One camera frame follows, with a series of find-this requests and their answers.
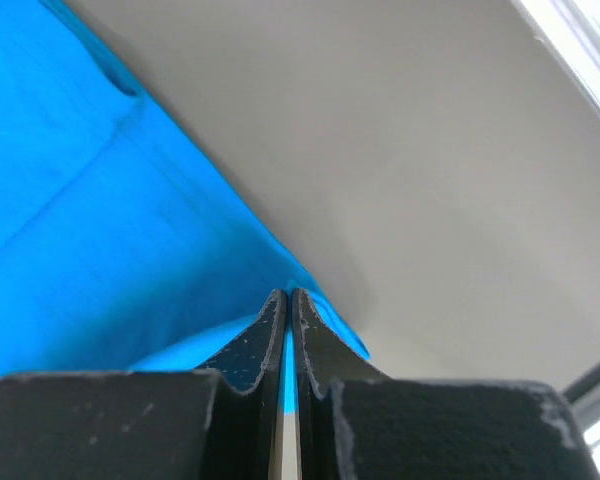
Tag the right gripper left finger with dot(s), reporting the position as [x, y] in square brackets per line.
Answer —
[217, 421]

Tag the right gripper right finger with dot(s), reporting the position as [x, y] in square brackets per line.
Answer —
[355, 422]

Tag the blue t shirt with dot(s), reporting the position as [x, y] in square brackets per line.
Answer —
[121, 246]

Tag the right corner aluminium post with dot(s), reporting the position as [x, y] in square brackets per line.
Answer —
[571, 31]

